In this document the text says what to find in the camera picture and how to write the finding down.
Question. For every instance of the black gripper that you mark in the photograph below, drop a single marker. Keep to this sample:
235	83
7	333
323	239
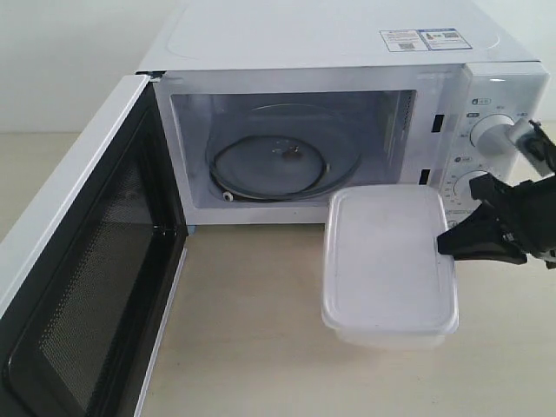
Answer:
525	223

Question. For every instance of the white lidded plastic container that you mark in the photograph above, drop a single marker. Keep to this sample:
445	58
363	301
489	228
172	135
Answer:
384	283

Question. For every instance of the white microwave door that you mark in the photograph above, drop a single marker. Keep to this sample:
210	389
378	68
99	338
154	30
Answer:
89	270

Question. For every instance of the white microwave oven body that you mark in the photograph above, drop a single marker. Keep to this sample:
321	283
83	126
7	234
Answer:
415	110

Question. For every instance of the lower white timer knob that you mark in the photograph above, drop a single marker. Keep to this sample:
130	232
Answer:
461	188

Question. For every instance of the upper white power knob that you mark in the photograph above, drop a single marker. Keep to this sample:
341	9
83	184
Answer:
489	136

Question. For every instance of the blue white label sticker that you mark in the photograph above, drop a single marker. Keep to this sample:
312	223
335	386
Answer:
424	40

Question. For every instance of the glass turntable plate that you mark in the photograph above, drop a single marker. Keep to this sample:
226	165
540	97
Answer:
282	152

